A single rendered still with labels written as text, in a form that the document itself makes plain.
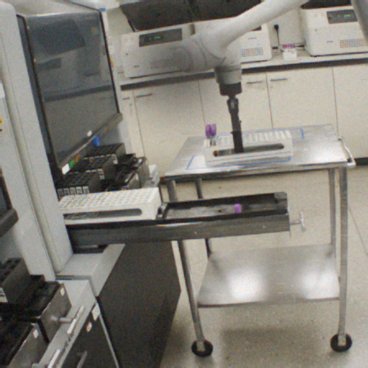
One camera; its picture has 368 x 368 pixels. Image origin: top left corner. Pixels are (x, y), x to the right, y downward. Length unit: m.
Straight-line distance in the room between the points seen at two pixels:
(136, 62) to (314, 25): 1.37
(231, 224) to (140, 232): 0.24
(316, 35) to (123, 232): 2.52
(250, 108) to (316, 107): 0.51
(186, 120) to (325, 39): 1.24
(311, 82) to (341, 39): 0.40
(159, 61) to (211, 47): 2.22
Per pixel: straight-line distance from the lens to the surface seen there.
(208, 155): 1.53
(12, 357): 0.88
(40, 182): 1.17
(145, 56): 3.53
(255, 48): 3.43
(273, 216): 1.17
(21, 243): 1.07
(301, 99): 3.49
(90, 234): 1.28
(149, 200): 1.22
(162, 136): 3.63
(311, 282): 1.82
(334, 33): 3.47
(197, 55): 1.29
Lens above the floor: 1.32
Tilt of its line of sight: 20 degrees down
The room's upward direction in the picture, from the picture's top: 10 degrees counter-clockwise
